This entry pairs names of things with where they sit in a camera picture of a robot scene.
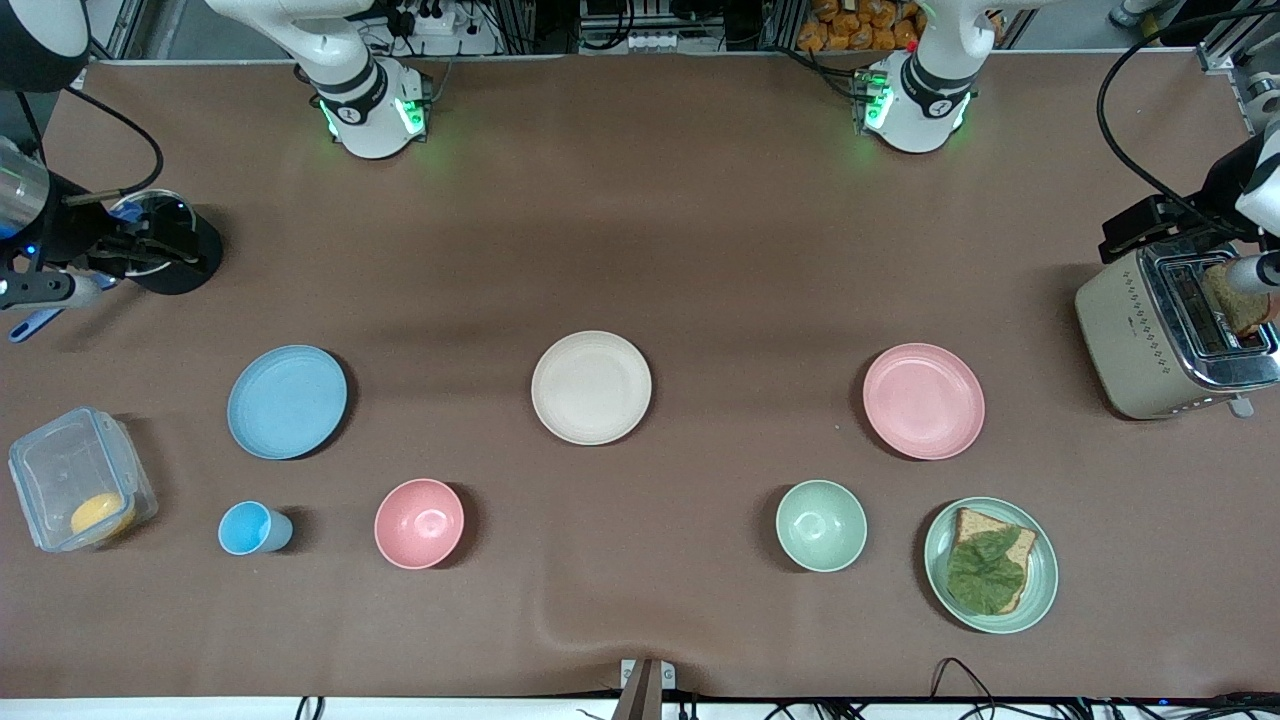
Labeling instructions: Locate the bread slice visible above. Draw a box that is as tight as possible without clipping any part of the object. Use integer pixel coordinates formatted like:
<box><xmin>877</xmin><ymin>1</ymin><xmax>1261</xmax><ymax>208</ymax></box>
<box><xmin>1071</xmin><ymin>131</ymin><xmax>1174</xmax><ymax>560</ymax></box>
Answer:
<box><xmin>950</xmin><ymin>508</ymin><xmax>1039</xmax><ymax>615</ymax></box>

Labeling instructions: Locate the blue plate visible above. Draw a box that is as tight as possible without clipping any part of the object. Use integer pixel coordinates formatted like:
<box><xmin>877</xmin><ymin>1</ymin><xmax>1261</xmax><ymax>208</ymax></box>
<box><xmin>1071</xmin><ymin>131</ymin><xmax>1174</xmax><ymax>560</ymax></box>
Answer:
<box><xmin>227</xmin><ymin>345</ymin><xmax>349</xmax><ymax>461</ymax></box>

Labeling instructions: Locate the pink plate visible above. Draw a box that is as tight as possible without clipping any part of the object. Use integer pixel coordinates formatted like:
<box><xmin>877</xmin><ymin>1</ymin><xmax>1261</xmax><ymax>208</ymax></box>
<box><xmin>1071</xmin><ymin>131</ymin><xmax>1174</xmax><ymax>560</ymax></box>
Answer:
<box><xmin>862</xmin><ymin>343</ymin><xmax>987</xmax><ymax>461</ymax></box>

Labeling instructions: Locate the aluminium frame rail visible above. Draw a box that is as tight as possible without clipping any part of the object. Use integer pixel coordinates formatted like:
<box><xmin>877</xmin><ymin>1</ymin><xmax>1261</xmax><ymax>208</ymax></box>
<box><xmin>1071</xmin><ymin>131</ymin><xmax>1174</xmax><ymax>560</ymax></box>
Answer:
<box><xmin>1198</xmin><ymin>38</ymin><xmax>1280</xmax><ymax>136</ymax></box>

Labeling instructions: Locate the green bowl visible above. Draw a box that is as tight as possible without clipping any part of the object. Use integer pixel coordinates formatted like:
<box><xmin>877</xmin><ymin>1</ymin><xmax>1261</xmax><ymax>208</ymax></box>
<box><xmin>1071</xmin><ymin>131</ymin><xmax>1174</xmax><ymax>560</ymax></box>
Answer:
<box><xmin>776</xmin><ymin>480</ymin><xmax>868</xmax><ymax>573</ymax></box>

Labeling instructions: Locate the beige plate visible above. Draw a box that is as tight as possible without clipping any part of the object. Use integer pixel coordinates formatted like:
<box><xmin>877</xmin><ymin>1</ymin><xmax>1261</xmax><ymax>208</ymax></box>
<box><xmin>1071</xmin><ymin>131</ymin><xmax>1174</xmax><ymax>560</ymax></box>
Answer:
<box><xmin>531</xmin><ymin>330</ymin><xmax>653</xmax><ymax>446</ymax></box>

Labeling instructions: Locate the bag of orange snacks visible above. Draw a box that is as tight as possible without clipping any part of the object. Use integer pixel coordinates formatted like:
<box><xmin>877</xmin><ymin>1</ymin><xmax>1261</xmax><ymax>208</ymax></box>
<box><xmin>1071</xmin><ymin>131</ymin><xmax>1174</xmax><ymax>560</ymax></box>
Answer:
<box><xmin>797</xmin><ymin>0</ymin><xmax>923</xmax><ymax>53</ymax></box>

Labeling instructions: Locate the brown toast slice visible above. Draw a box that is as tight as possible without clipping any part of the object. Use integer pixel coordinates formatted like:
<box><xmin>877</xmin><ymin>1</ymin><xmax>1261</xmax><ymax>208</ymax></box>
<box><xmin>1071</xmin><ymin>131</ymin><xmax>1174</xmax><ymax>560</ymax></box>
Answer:
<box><xmin>1200</xmin><ymin>262</ymin><xmax>1277</xmax><ymax>338</ymax></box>

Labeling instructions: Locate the clear plastic container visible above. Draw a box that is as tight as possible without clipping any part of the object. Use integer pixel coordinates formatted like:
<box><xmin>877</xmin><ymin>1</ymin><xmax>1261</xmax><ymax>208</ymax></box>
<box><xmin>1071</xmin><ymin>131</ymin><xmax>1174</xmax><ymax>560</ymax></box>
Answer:
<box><xmin>8</xmin><ymin>405</ymin><xmax>159</xmax><ymax>554</ymax></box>

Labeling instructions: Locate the beige chrome toaster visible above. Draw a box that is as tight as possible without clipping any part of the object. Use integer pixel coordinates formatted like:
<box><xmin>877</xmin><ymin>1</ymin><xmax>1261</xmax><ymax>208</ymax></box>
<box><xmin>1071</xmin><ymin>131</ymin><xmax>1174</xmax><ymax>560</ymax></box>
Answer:
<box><xmin>1075</xmin><ymin>235</ymin><xmax>1280</xmax><ymax>421</ymax></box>

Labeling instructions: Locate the pink bowl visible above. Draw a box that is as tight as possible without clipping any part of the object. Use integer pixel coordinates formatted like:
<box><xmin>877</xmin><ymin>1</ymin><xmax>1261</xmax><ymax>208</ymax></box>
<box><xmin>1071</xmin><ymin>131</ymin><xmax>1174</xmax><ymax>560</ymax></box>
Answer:
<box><xmin>374</xmin><ymin>478</ymin><xmax>466</xmax><ymax>571</ymax></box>

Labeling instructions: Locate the metal mount bracket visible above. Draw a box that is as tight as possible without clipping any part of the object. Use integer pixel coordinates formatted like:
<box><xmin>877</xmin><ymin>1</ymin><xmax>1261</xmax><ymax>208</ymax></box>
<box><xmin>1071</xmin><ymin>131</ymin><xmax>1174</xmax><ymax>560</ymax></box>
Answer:
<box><xmin>612</xmin><ymin>658</ymin><xmax>677</xmax><ymax>720</ymax></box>

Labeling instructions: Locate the blue utensil handle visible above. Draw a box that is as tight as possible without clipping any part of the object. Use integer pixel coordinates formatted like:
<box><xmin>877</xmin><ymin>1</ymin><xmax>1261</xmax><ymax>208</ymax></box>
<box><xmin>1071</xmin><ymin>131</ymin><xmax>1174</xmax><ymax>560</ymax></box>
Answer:
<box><xmin>8</xmin><ymin>303</ymin><xmax>63</xmax><ymax>344</ymax></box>

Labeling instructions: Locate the blue cup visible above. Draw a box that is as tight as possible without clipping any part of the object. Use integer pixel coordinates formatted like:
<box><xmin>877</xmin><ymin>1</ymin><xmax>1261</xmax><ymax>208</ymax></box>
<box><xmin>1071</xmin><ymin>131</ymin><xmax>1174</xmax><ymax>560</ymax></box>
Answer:
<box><xmin>218</xmin><ymin>501</ymin><xmax>294</xmax><ymax>556</ymax></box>

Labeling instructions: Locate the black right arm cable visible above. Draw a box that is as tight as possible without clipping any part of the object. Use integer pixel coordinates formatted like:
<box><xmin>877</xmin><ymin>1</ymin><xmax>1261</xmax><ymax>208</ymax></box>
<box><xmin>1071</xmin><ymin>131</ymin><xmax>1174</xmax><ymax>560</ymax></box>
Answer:
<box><xmin>14</xmin><ymin>88</ymin><xmax>165</xmax><ymax>207</ymax></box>

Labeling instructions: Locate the green lettuce leaf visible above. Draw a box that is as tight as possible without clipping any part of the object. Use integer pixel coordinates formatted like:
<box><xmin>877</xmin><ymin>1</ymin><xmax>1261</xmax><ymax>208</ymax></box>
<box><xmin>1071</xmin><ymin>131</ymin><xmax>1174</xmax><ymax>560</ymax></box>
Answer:
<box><xmin>946</xmin><ymin>527</ymin><xmax>1028</xmax><ymax>615</ymax></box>

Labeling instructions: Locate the green plate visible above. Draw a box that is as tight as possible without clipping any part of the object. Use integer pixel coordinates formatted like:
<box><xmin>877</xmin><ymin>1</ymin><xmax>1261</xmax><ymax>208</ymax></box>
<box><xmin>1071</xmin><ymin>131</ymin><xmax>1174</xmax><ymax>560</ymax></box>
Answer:
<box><xmin>923</xmin><ymin>497</ymin><xmax>1059</xmax><ymax>635</ymax></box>

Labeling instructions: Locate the orange round food piece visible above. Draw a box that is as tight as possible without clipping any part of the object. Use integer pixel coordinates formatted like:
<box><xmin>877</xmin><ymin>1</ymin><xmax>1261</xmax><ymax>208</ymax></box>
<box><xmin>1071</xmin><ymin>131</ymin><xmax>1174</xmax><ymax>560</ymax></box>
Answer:
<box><xmin>70</xmin><ymin>492</ymin><xmax>137</xmax><ymax>540</ymax></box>

